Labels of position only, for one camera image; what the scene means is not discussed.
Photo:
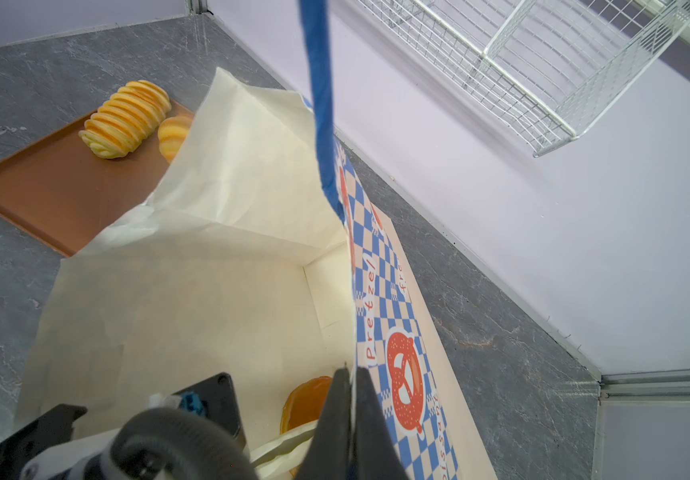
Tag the white wire shelf basket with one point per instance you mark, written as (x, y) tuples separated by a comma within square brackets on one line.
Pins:
[(549, 70)]

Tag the pale muffin bread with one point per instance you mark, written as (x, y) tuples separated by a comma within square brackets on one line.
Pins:
[(172, 133)]

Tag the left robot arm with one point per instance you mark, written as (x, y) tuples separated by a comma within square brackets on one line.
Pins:
[(183, 433)]

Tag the metal tongs with white tips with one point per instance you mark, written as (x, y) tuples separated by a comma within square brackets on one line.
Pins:
[(285, 453)]

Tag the orange round bun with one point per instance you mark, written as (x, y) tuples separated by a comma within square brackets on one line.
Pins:
[(305, 403)]

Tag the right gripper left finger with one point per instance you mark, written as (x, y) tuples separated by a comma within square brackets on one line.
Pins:
[(329, 454)]

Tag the aluminium frame post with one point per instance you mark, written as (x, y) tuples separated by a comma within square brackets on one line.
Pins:
[(198, 6)]

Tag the brown plastic tray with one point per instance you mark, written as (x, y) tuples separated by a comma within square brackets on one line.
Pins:
[(60, 193)]

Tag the blue checkered paper bag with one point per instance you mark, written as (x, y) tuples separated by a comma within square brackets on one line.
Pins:
[(259, 255)]

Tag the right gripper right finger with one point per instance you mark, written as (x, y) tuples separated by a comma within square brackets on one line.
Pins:
[(373, 454)]

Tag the ridged long bread loaf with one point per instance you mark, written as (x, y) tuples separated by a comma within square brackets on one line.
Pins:
[(123, 122)]

